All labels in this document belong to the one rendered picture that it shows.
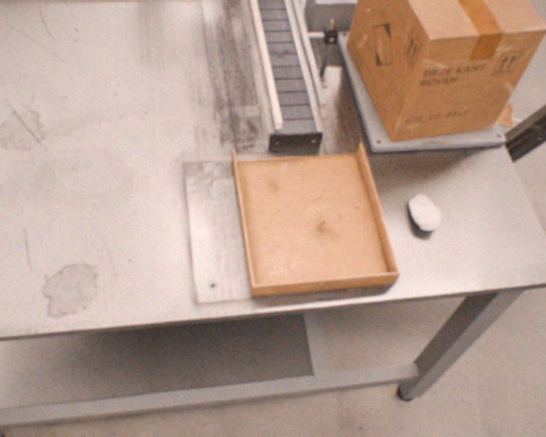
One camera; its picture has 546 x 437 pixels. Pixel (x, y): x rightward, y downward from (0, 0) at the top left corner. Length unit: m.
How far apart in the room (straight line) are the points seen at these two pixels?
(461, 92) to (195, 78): 0.56
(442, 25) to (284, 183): 0.41
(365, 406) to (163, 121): 1.07
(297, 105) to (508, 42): 0.42
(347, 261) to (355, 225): 0.08
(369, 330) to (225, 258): 0.98
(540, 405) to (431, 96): 1.19
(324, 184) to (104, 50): 0.59
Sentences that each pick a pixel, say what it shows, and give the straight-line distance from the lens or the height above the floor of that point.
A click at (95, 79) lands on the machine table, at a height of 0.83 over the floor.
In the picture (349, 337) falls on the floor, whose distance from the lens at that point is 1.96.
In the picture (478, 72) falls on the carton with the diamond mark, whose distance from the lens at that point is 1.22.
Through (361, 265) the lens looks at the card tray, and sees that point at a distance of 1.11.
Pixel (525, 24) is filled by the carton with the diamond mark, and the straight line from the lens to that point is 1.21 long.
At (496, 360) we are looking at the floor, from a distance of 2.09.
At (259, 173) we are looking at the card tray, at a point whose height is 0.83.
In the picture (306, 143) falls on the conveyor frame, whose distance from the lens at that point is 1.23.
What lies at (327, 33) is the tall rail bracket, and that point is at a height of 0.97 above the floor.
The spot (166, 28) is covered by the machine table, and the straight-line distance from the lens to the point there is 1.49.
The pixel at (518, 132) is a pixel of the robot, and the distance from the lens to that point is 1.84.
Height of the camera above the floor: 1.77
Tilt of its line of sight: 56 degrees down
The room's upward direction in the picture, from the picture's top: 10 degrees clockwise
